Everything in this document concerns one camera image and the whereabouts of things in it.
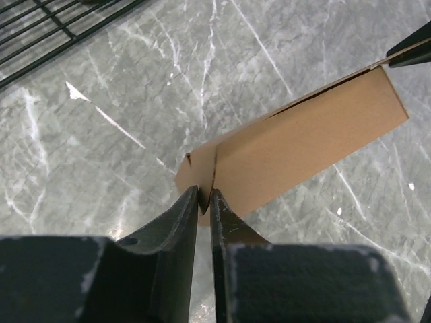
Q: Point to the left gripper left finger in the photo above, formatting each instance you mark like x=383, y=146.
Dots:
x=143, y=277

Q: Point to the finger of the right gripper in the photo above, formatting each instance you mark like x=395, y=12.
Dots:
x=418, y=55
x=414, y=38

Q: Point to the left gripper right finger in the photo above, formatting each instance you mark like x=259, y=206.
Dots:
x=257, y=281

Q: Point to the brown cardboard box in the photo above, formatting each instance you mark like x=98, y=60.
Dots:
x=265, y=158

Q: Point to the black wire rack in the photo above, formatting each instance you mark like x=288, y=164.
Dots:
x=36, y=32

